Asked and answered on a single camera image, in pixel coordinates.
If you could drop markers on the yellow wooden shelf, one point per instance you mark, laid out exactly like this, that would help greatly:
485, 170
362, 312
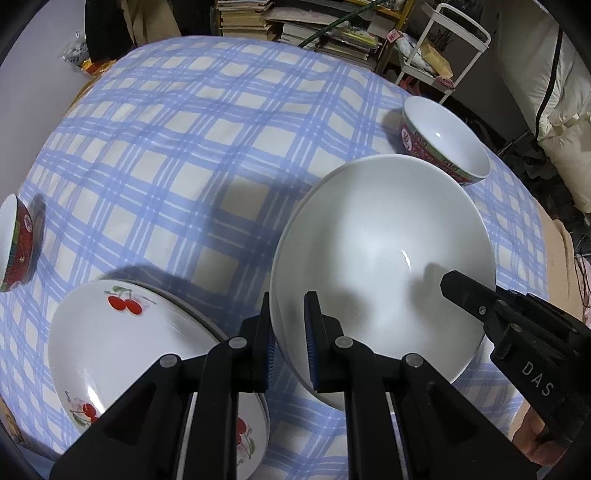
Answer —
388, 8

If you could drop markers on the beige blanket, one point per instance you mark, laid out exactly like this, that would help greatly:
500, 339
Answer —
561, 277

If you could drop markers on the black trousers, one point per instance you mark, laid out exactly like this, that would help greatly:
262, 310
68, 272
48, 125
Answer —
104, 27

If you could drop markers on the person's right hand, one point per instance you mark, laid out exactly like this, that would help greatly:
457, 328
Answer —
531, 438

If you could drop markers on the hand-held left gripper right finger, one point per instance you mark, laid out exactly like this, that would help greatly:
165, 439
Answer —
310, 360

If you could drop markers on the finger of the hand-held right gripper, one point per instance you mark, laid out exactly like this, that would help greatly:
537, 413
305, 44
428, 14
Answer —
466, 293

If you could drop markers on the stack of books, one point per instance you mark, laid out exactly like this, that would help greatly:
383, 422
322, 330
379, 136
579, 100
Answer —
244, 18

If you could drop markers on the black pole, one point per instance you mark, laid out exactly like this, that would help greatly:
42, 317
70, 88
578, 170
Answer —
332, 25

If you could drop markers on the tan box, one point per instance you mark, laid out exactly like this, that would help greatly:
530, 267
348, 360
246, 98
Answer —
436, 57

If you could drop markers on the beige trousers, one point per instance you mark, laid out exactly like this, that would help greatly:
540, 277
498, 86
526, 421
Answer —
135, 23

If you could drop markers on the tan patterned bed sheet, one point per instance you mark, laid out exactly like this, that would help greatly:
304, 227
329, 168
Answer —
81, 92

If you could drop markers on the white pouch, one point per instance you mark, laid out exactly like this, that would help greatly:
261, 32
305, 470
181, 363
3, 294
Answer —
411, 48

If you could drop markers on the printed plastic bag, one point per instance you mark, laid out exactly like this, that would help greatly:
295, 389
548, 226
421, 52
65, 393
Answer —
76, 53

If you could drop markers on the yellow red bag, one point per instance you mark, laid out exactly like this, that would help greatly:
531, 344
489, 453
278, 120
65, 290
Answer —
99, 67

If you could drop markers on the blue plaid bed sheet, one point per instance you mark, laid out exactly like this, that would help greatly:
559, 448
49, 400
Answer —
184, 161

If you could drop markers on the white utility cart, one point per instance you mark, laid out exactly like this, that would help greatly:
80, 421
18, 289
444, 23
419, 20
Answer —
461, 16

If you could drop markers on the small red patterned bowl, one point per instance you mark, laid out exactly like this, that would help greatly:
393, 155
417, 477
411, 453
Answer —
21, 249

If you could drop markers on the pile of magazines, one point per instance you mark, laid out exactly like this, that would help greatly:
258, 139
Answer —
337, 44

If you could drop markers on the red blue patterned bowl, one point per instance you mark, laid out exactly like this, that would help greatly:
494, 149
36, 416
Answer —
443, 129

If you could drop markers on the plain white bowl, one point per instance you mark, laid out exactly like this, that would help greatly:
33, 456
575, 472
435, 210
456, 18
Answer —
369, 254

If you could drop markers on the white cherry print plate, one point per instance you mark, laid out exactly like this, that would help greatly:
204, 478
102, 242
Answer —
115, 350

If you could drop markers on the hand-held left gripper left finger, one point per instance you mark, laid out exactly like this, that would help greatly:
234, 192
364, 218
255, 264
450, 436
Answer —
271, 364

